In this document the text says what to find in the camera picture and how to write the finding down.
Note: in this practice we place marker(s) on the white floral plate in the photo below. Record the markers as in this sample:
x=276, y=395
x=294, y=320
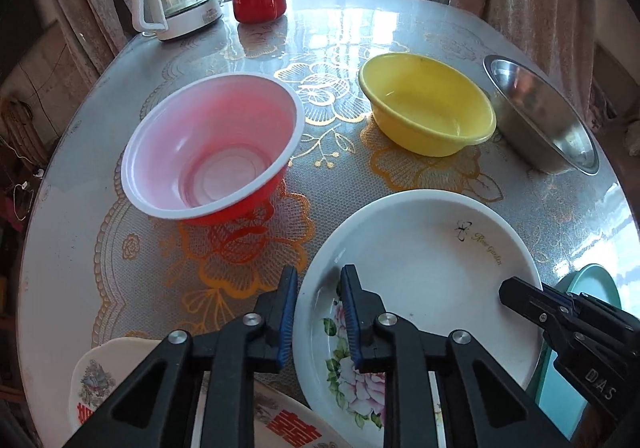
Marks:
x=430, y=268

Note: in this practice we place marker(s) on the wooden slatted rack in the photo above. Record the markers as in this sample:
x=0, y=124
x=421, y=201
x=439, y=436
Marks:
x=17, y=127

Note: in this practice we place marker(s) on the teal plate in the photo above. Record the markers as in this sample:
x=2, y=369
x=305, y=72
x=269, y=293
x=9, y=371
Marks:
x=595, y=283

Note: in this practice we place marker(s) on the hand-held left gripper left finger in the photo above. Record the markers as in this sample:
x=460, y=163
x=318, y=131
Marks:
x=289, y=323

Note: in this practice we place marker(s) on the pink plastic bowl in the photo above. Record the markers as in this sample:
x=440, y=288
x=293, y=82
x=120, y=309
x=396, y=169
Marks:
x=210, y=147

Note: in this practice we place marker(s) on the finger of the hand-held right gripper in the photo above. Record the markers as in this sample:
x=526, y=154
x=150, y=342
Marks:
x=600, y=310
x=525, y=300

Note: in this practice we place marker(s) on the stainless steel bowl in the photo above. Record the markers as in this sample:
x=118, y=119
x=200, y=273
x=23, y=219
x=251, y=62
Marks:
x=545, y=122

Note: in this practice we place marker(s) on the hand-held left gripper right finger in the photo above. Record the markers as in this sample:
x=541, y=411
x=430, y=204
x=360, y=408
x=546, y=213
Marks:
x=352, y=328

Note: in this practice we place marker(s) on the yellow plastic bowl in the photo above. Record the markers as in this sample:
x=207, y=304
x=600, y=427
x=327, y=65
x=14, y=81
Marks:
x=425, y=102

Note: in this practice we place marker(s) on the gold floral lace tablecloth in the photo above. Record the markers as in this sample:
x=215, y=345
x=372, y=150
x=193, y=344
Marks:
x=320, y=167

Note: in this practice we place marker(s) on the white plate with red print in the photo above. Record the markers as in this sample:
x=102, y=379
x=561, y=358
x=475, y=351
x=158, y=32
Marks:
x=95, y=378
x=292, y=428

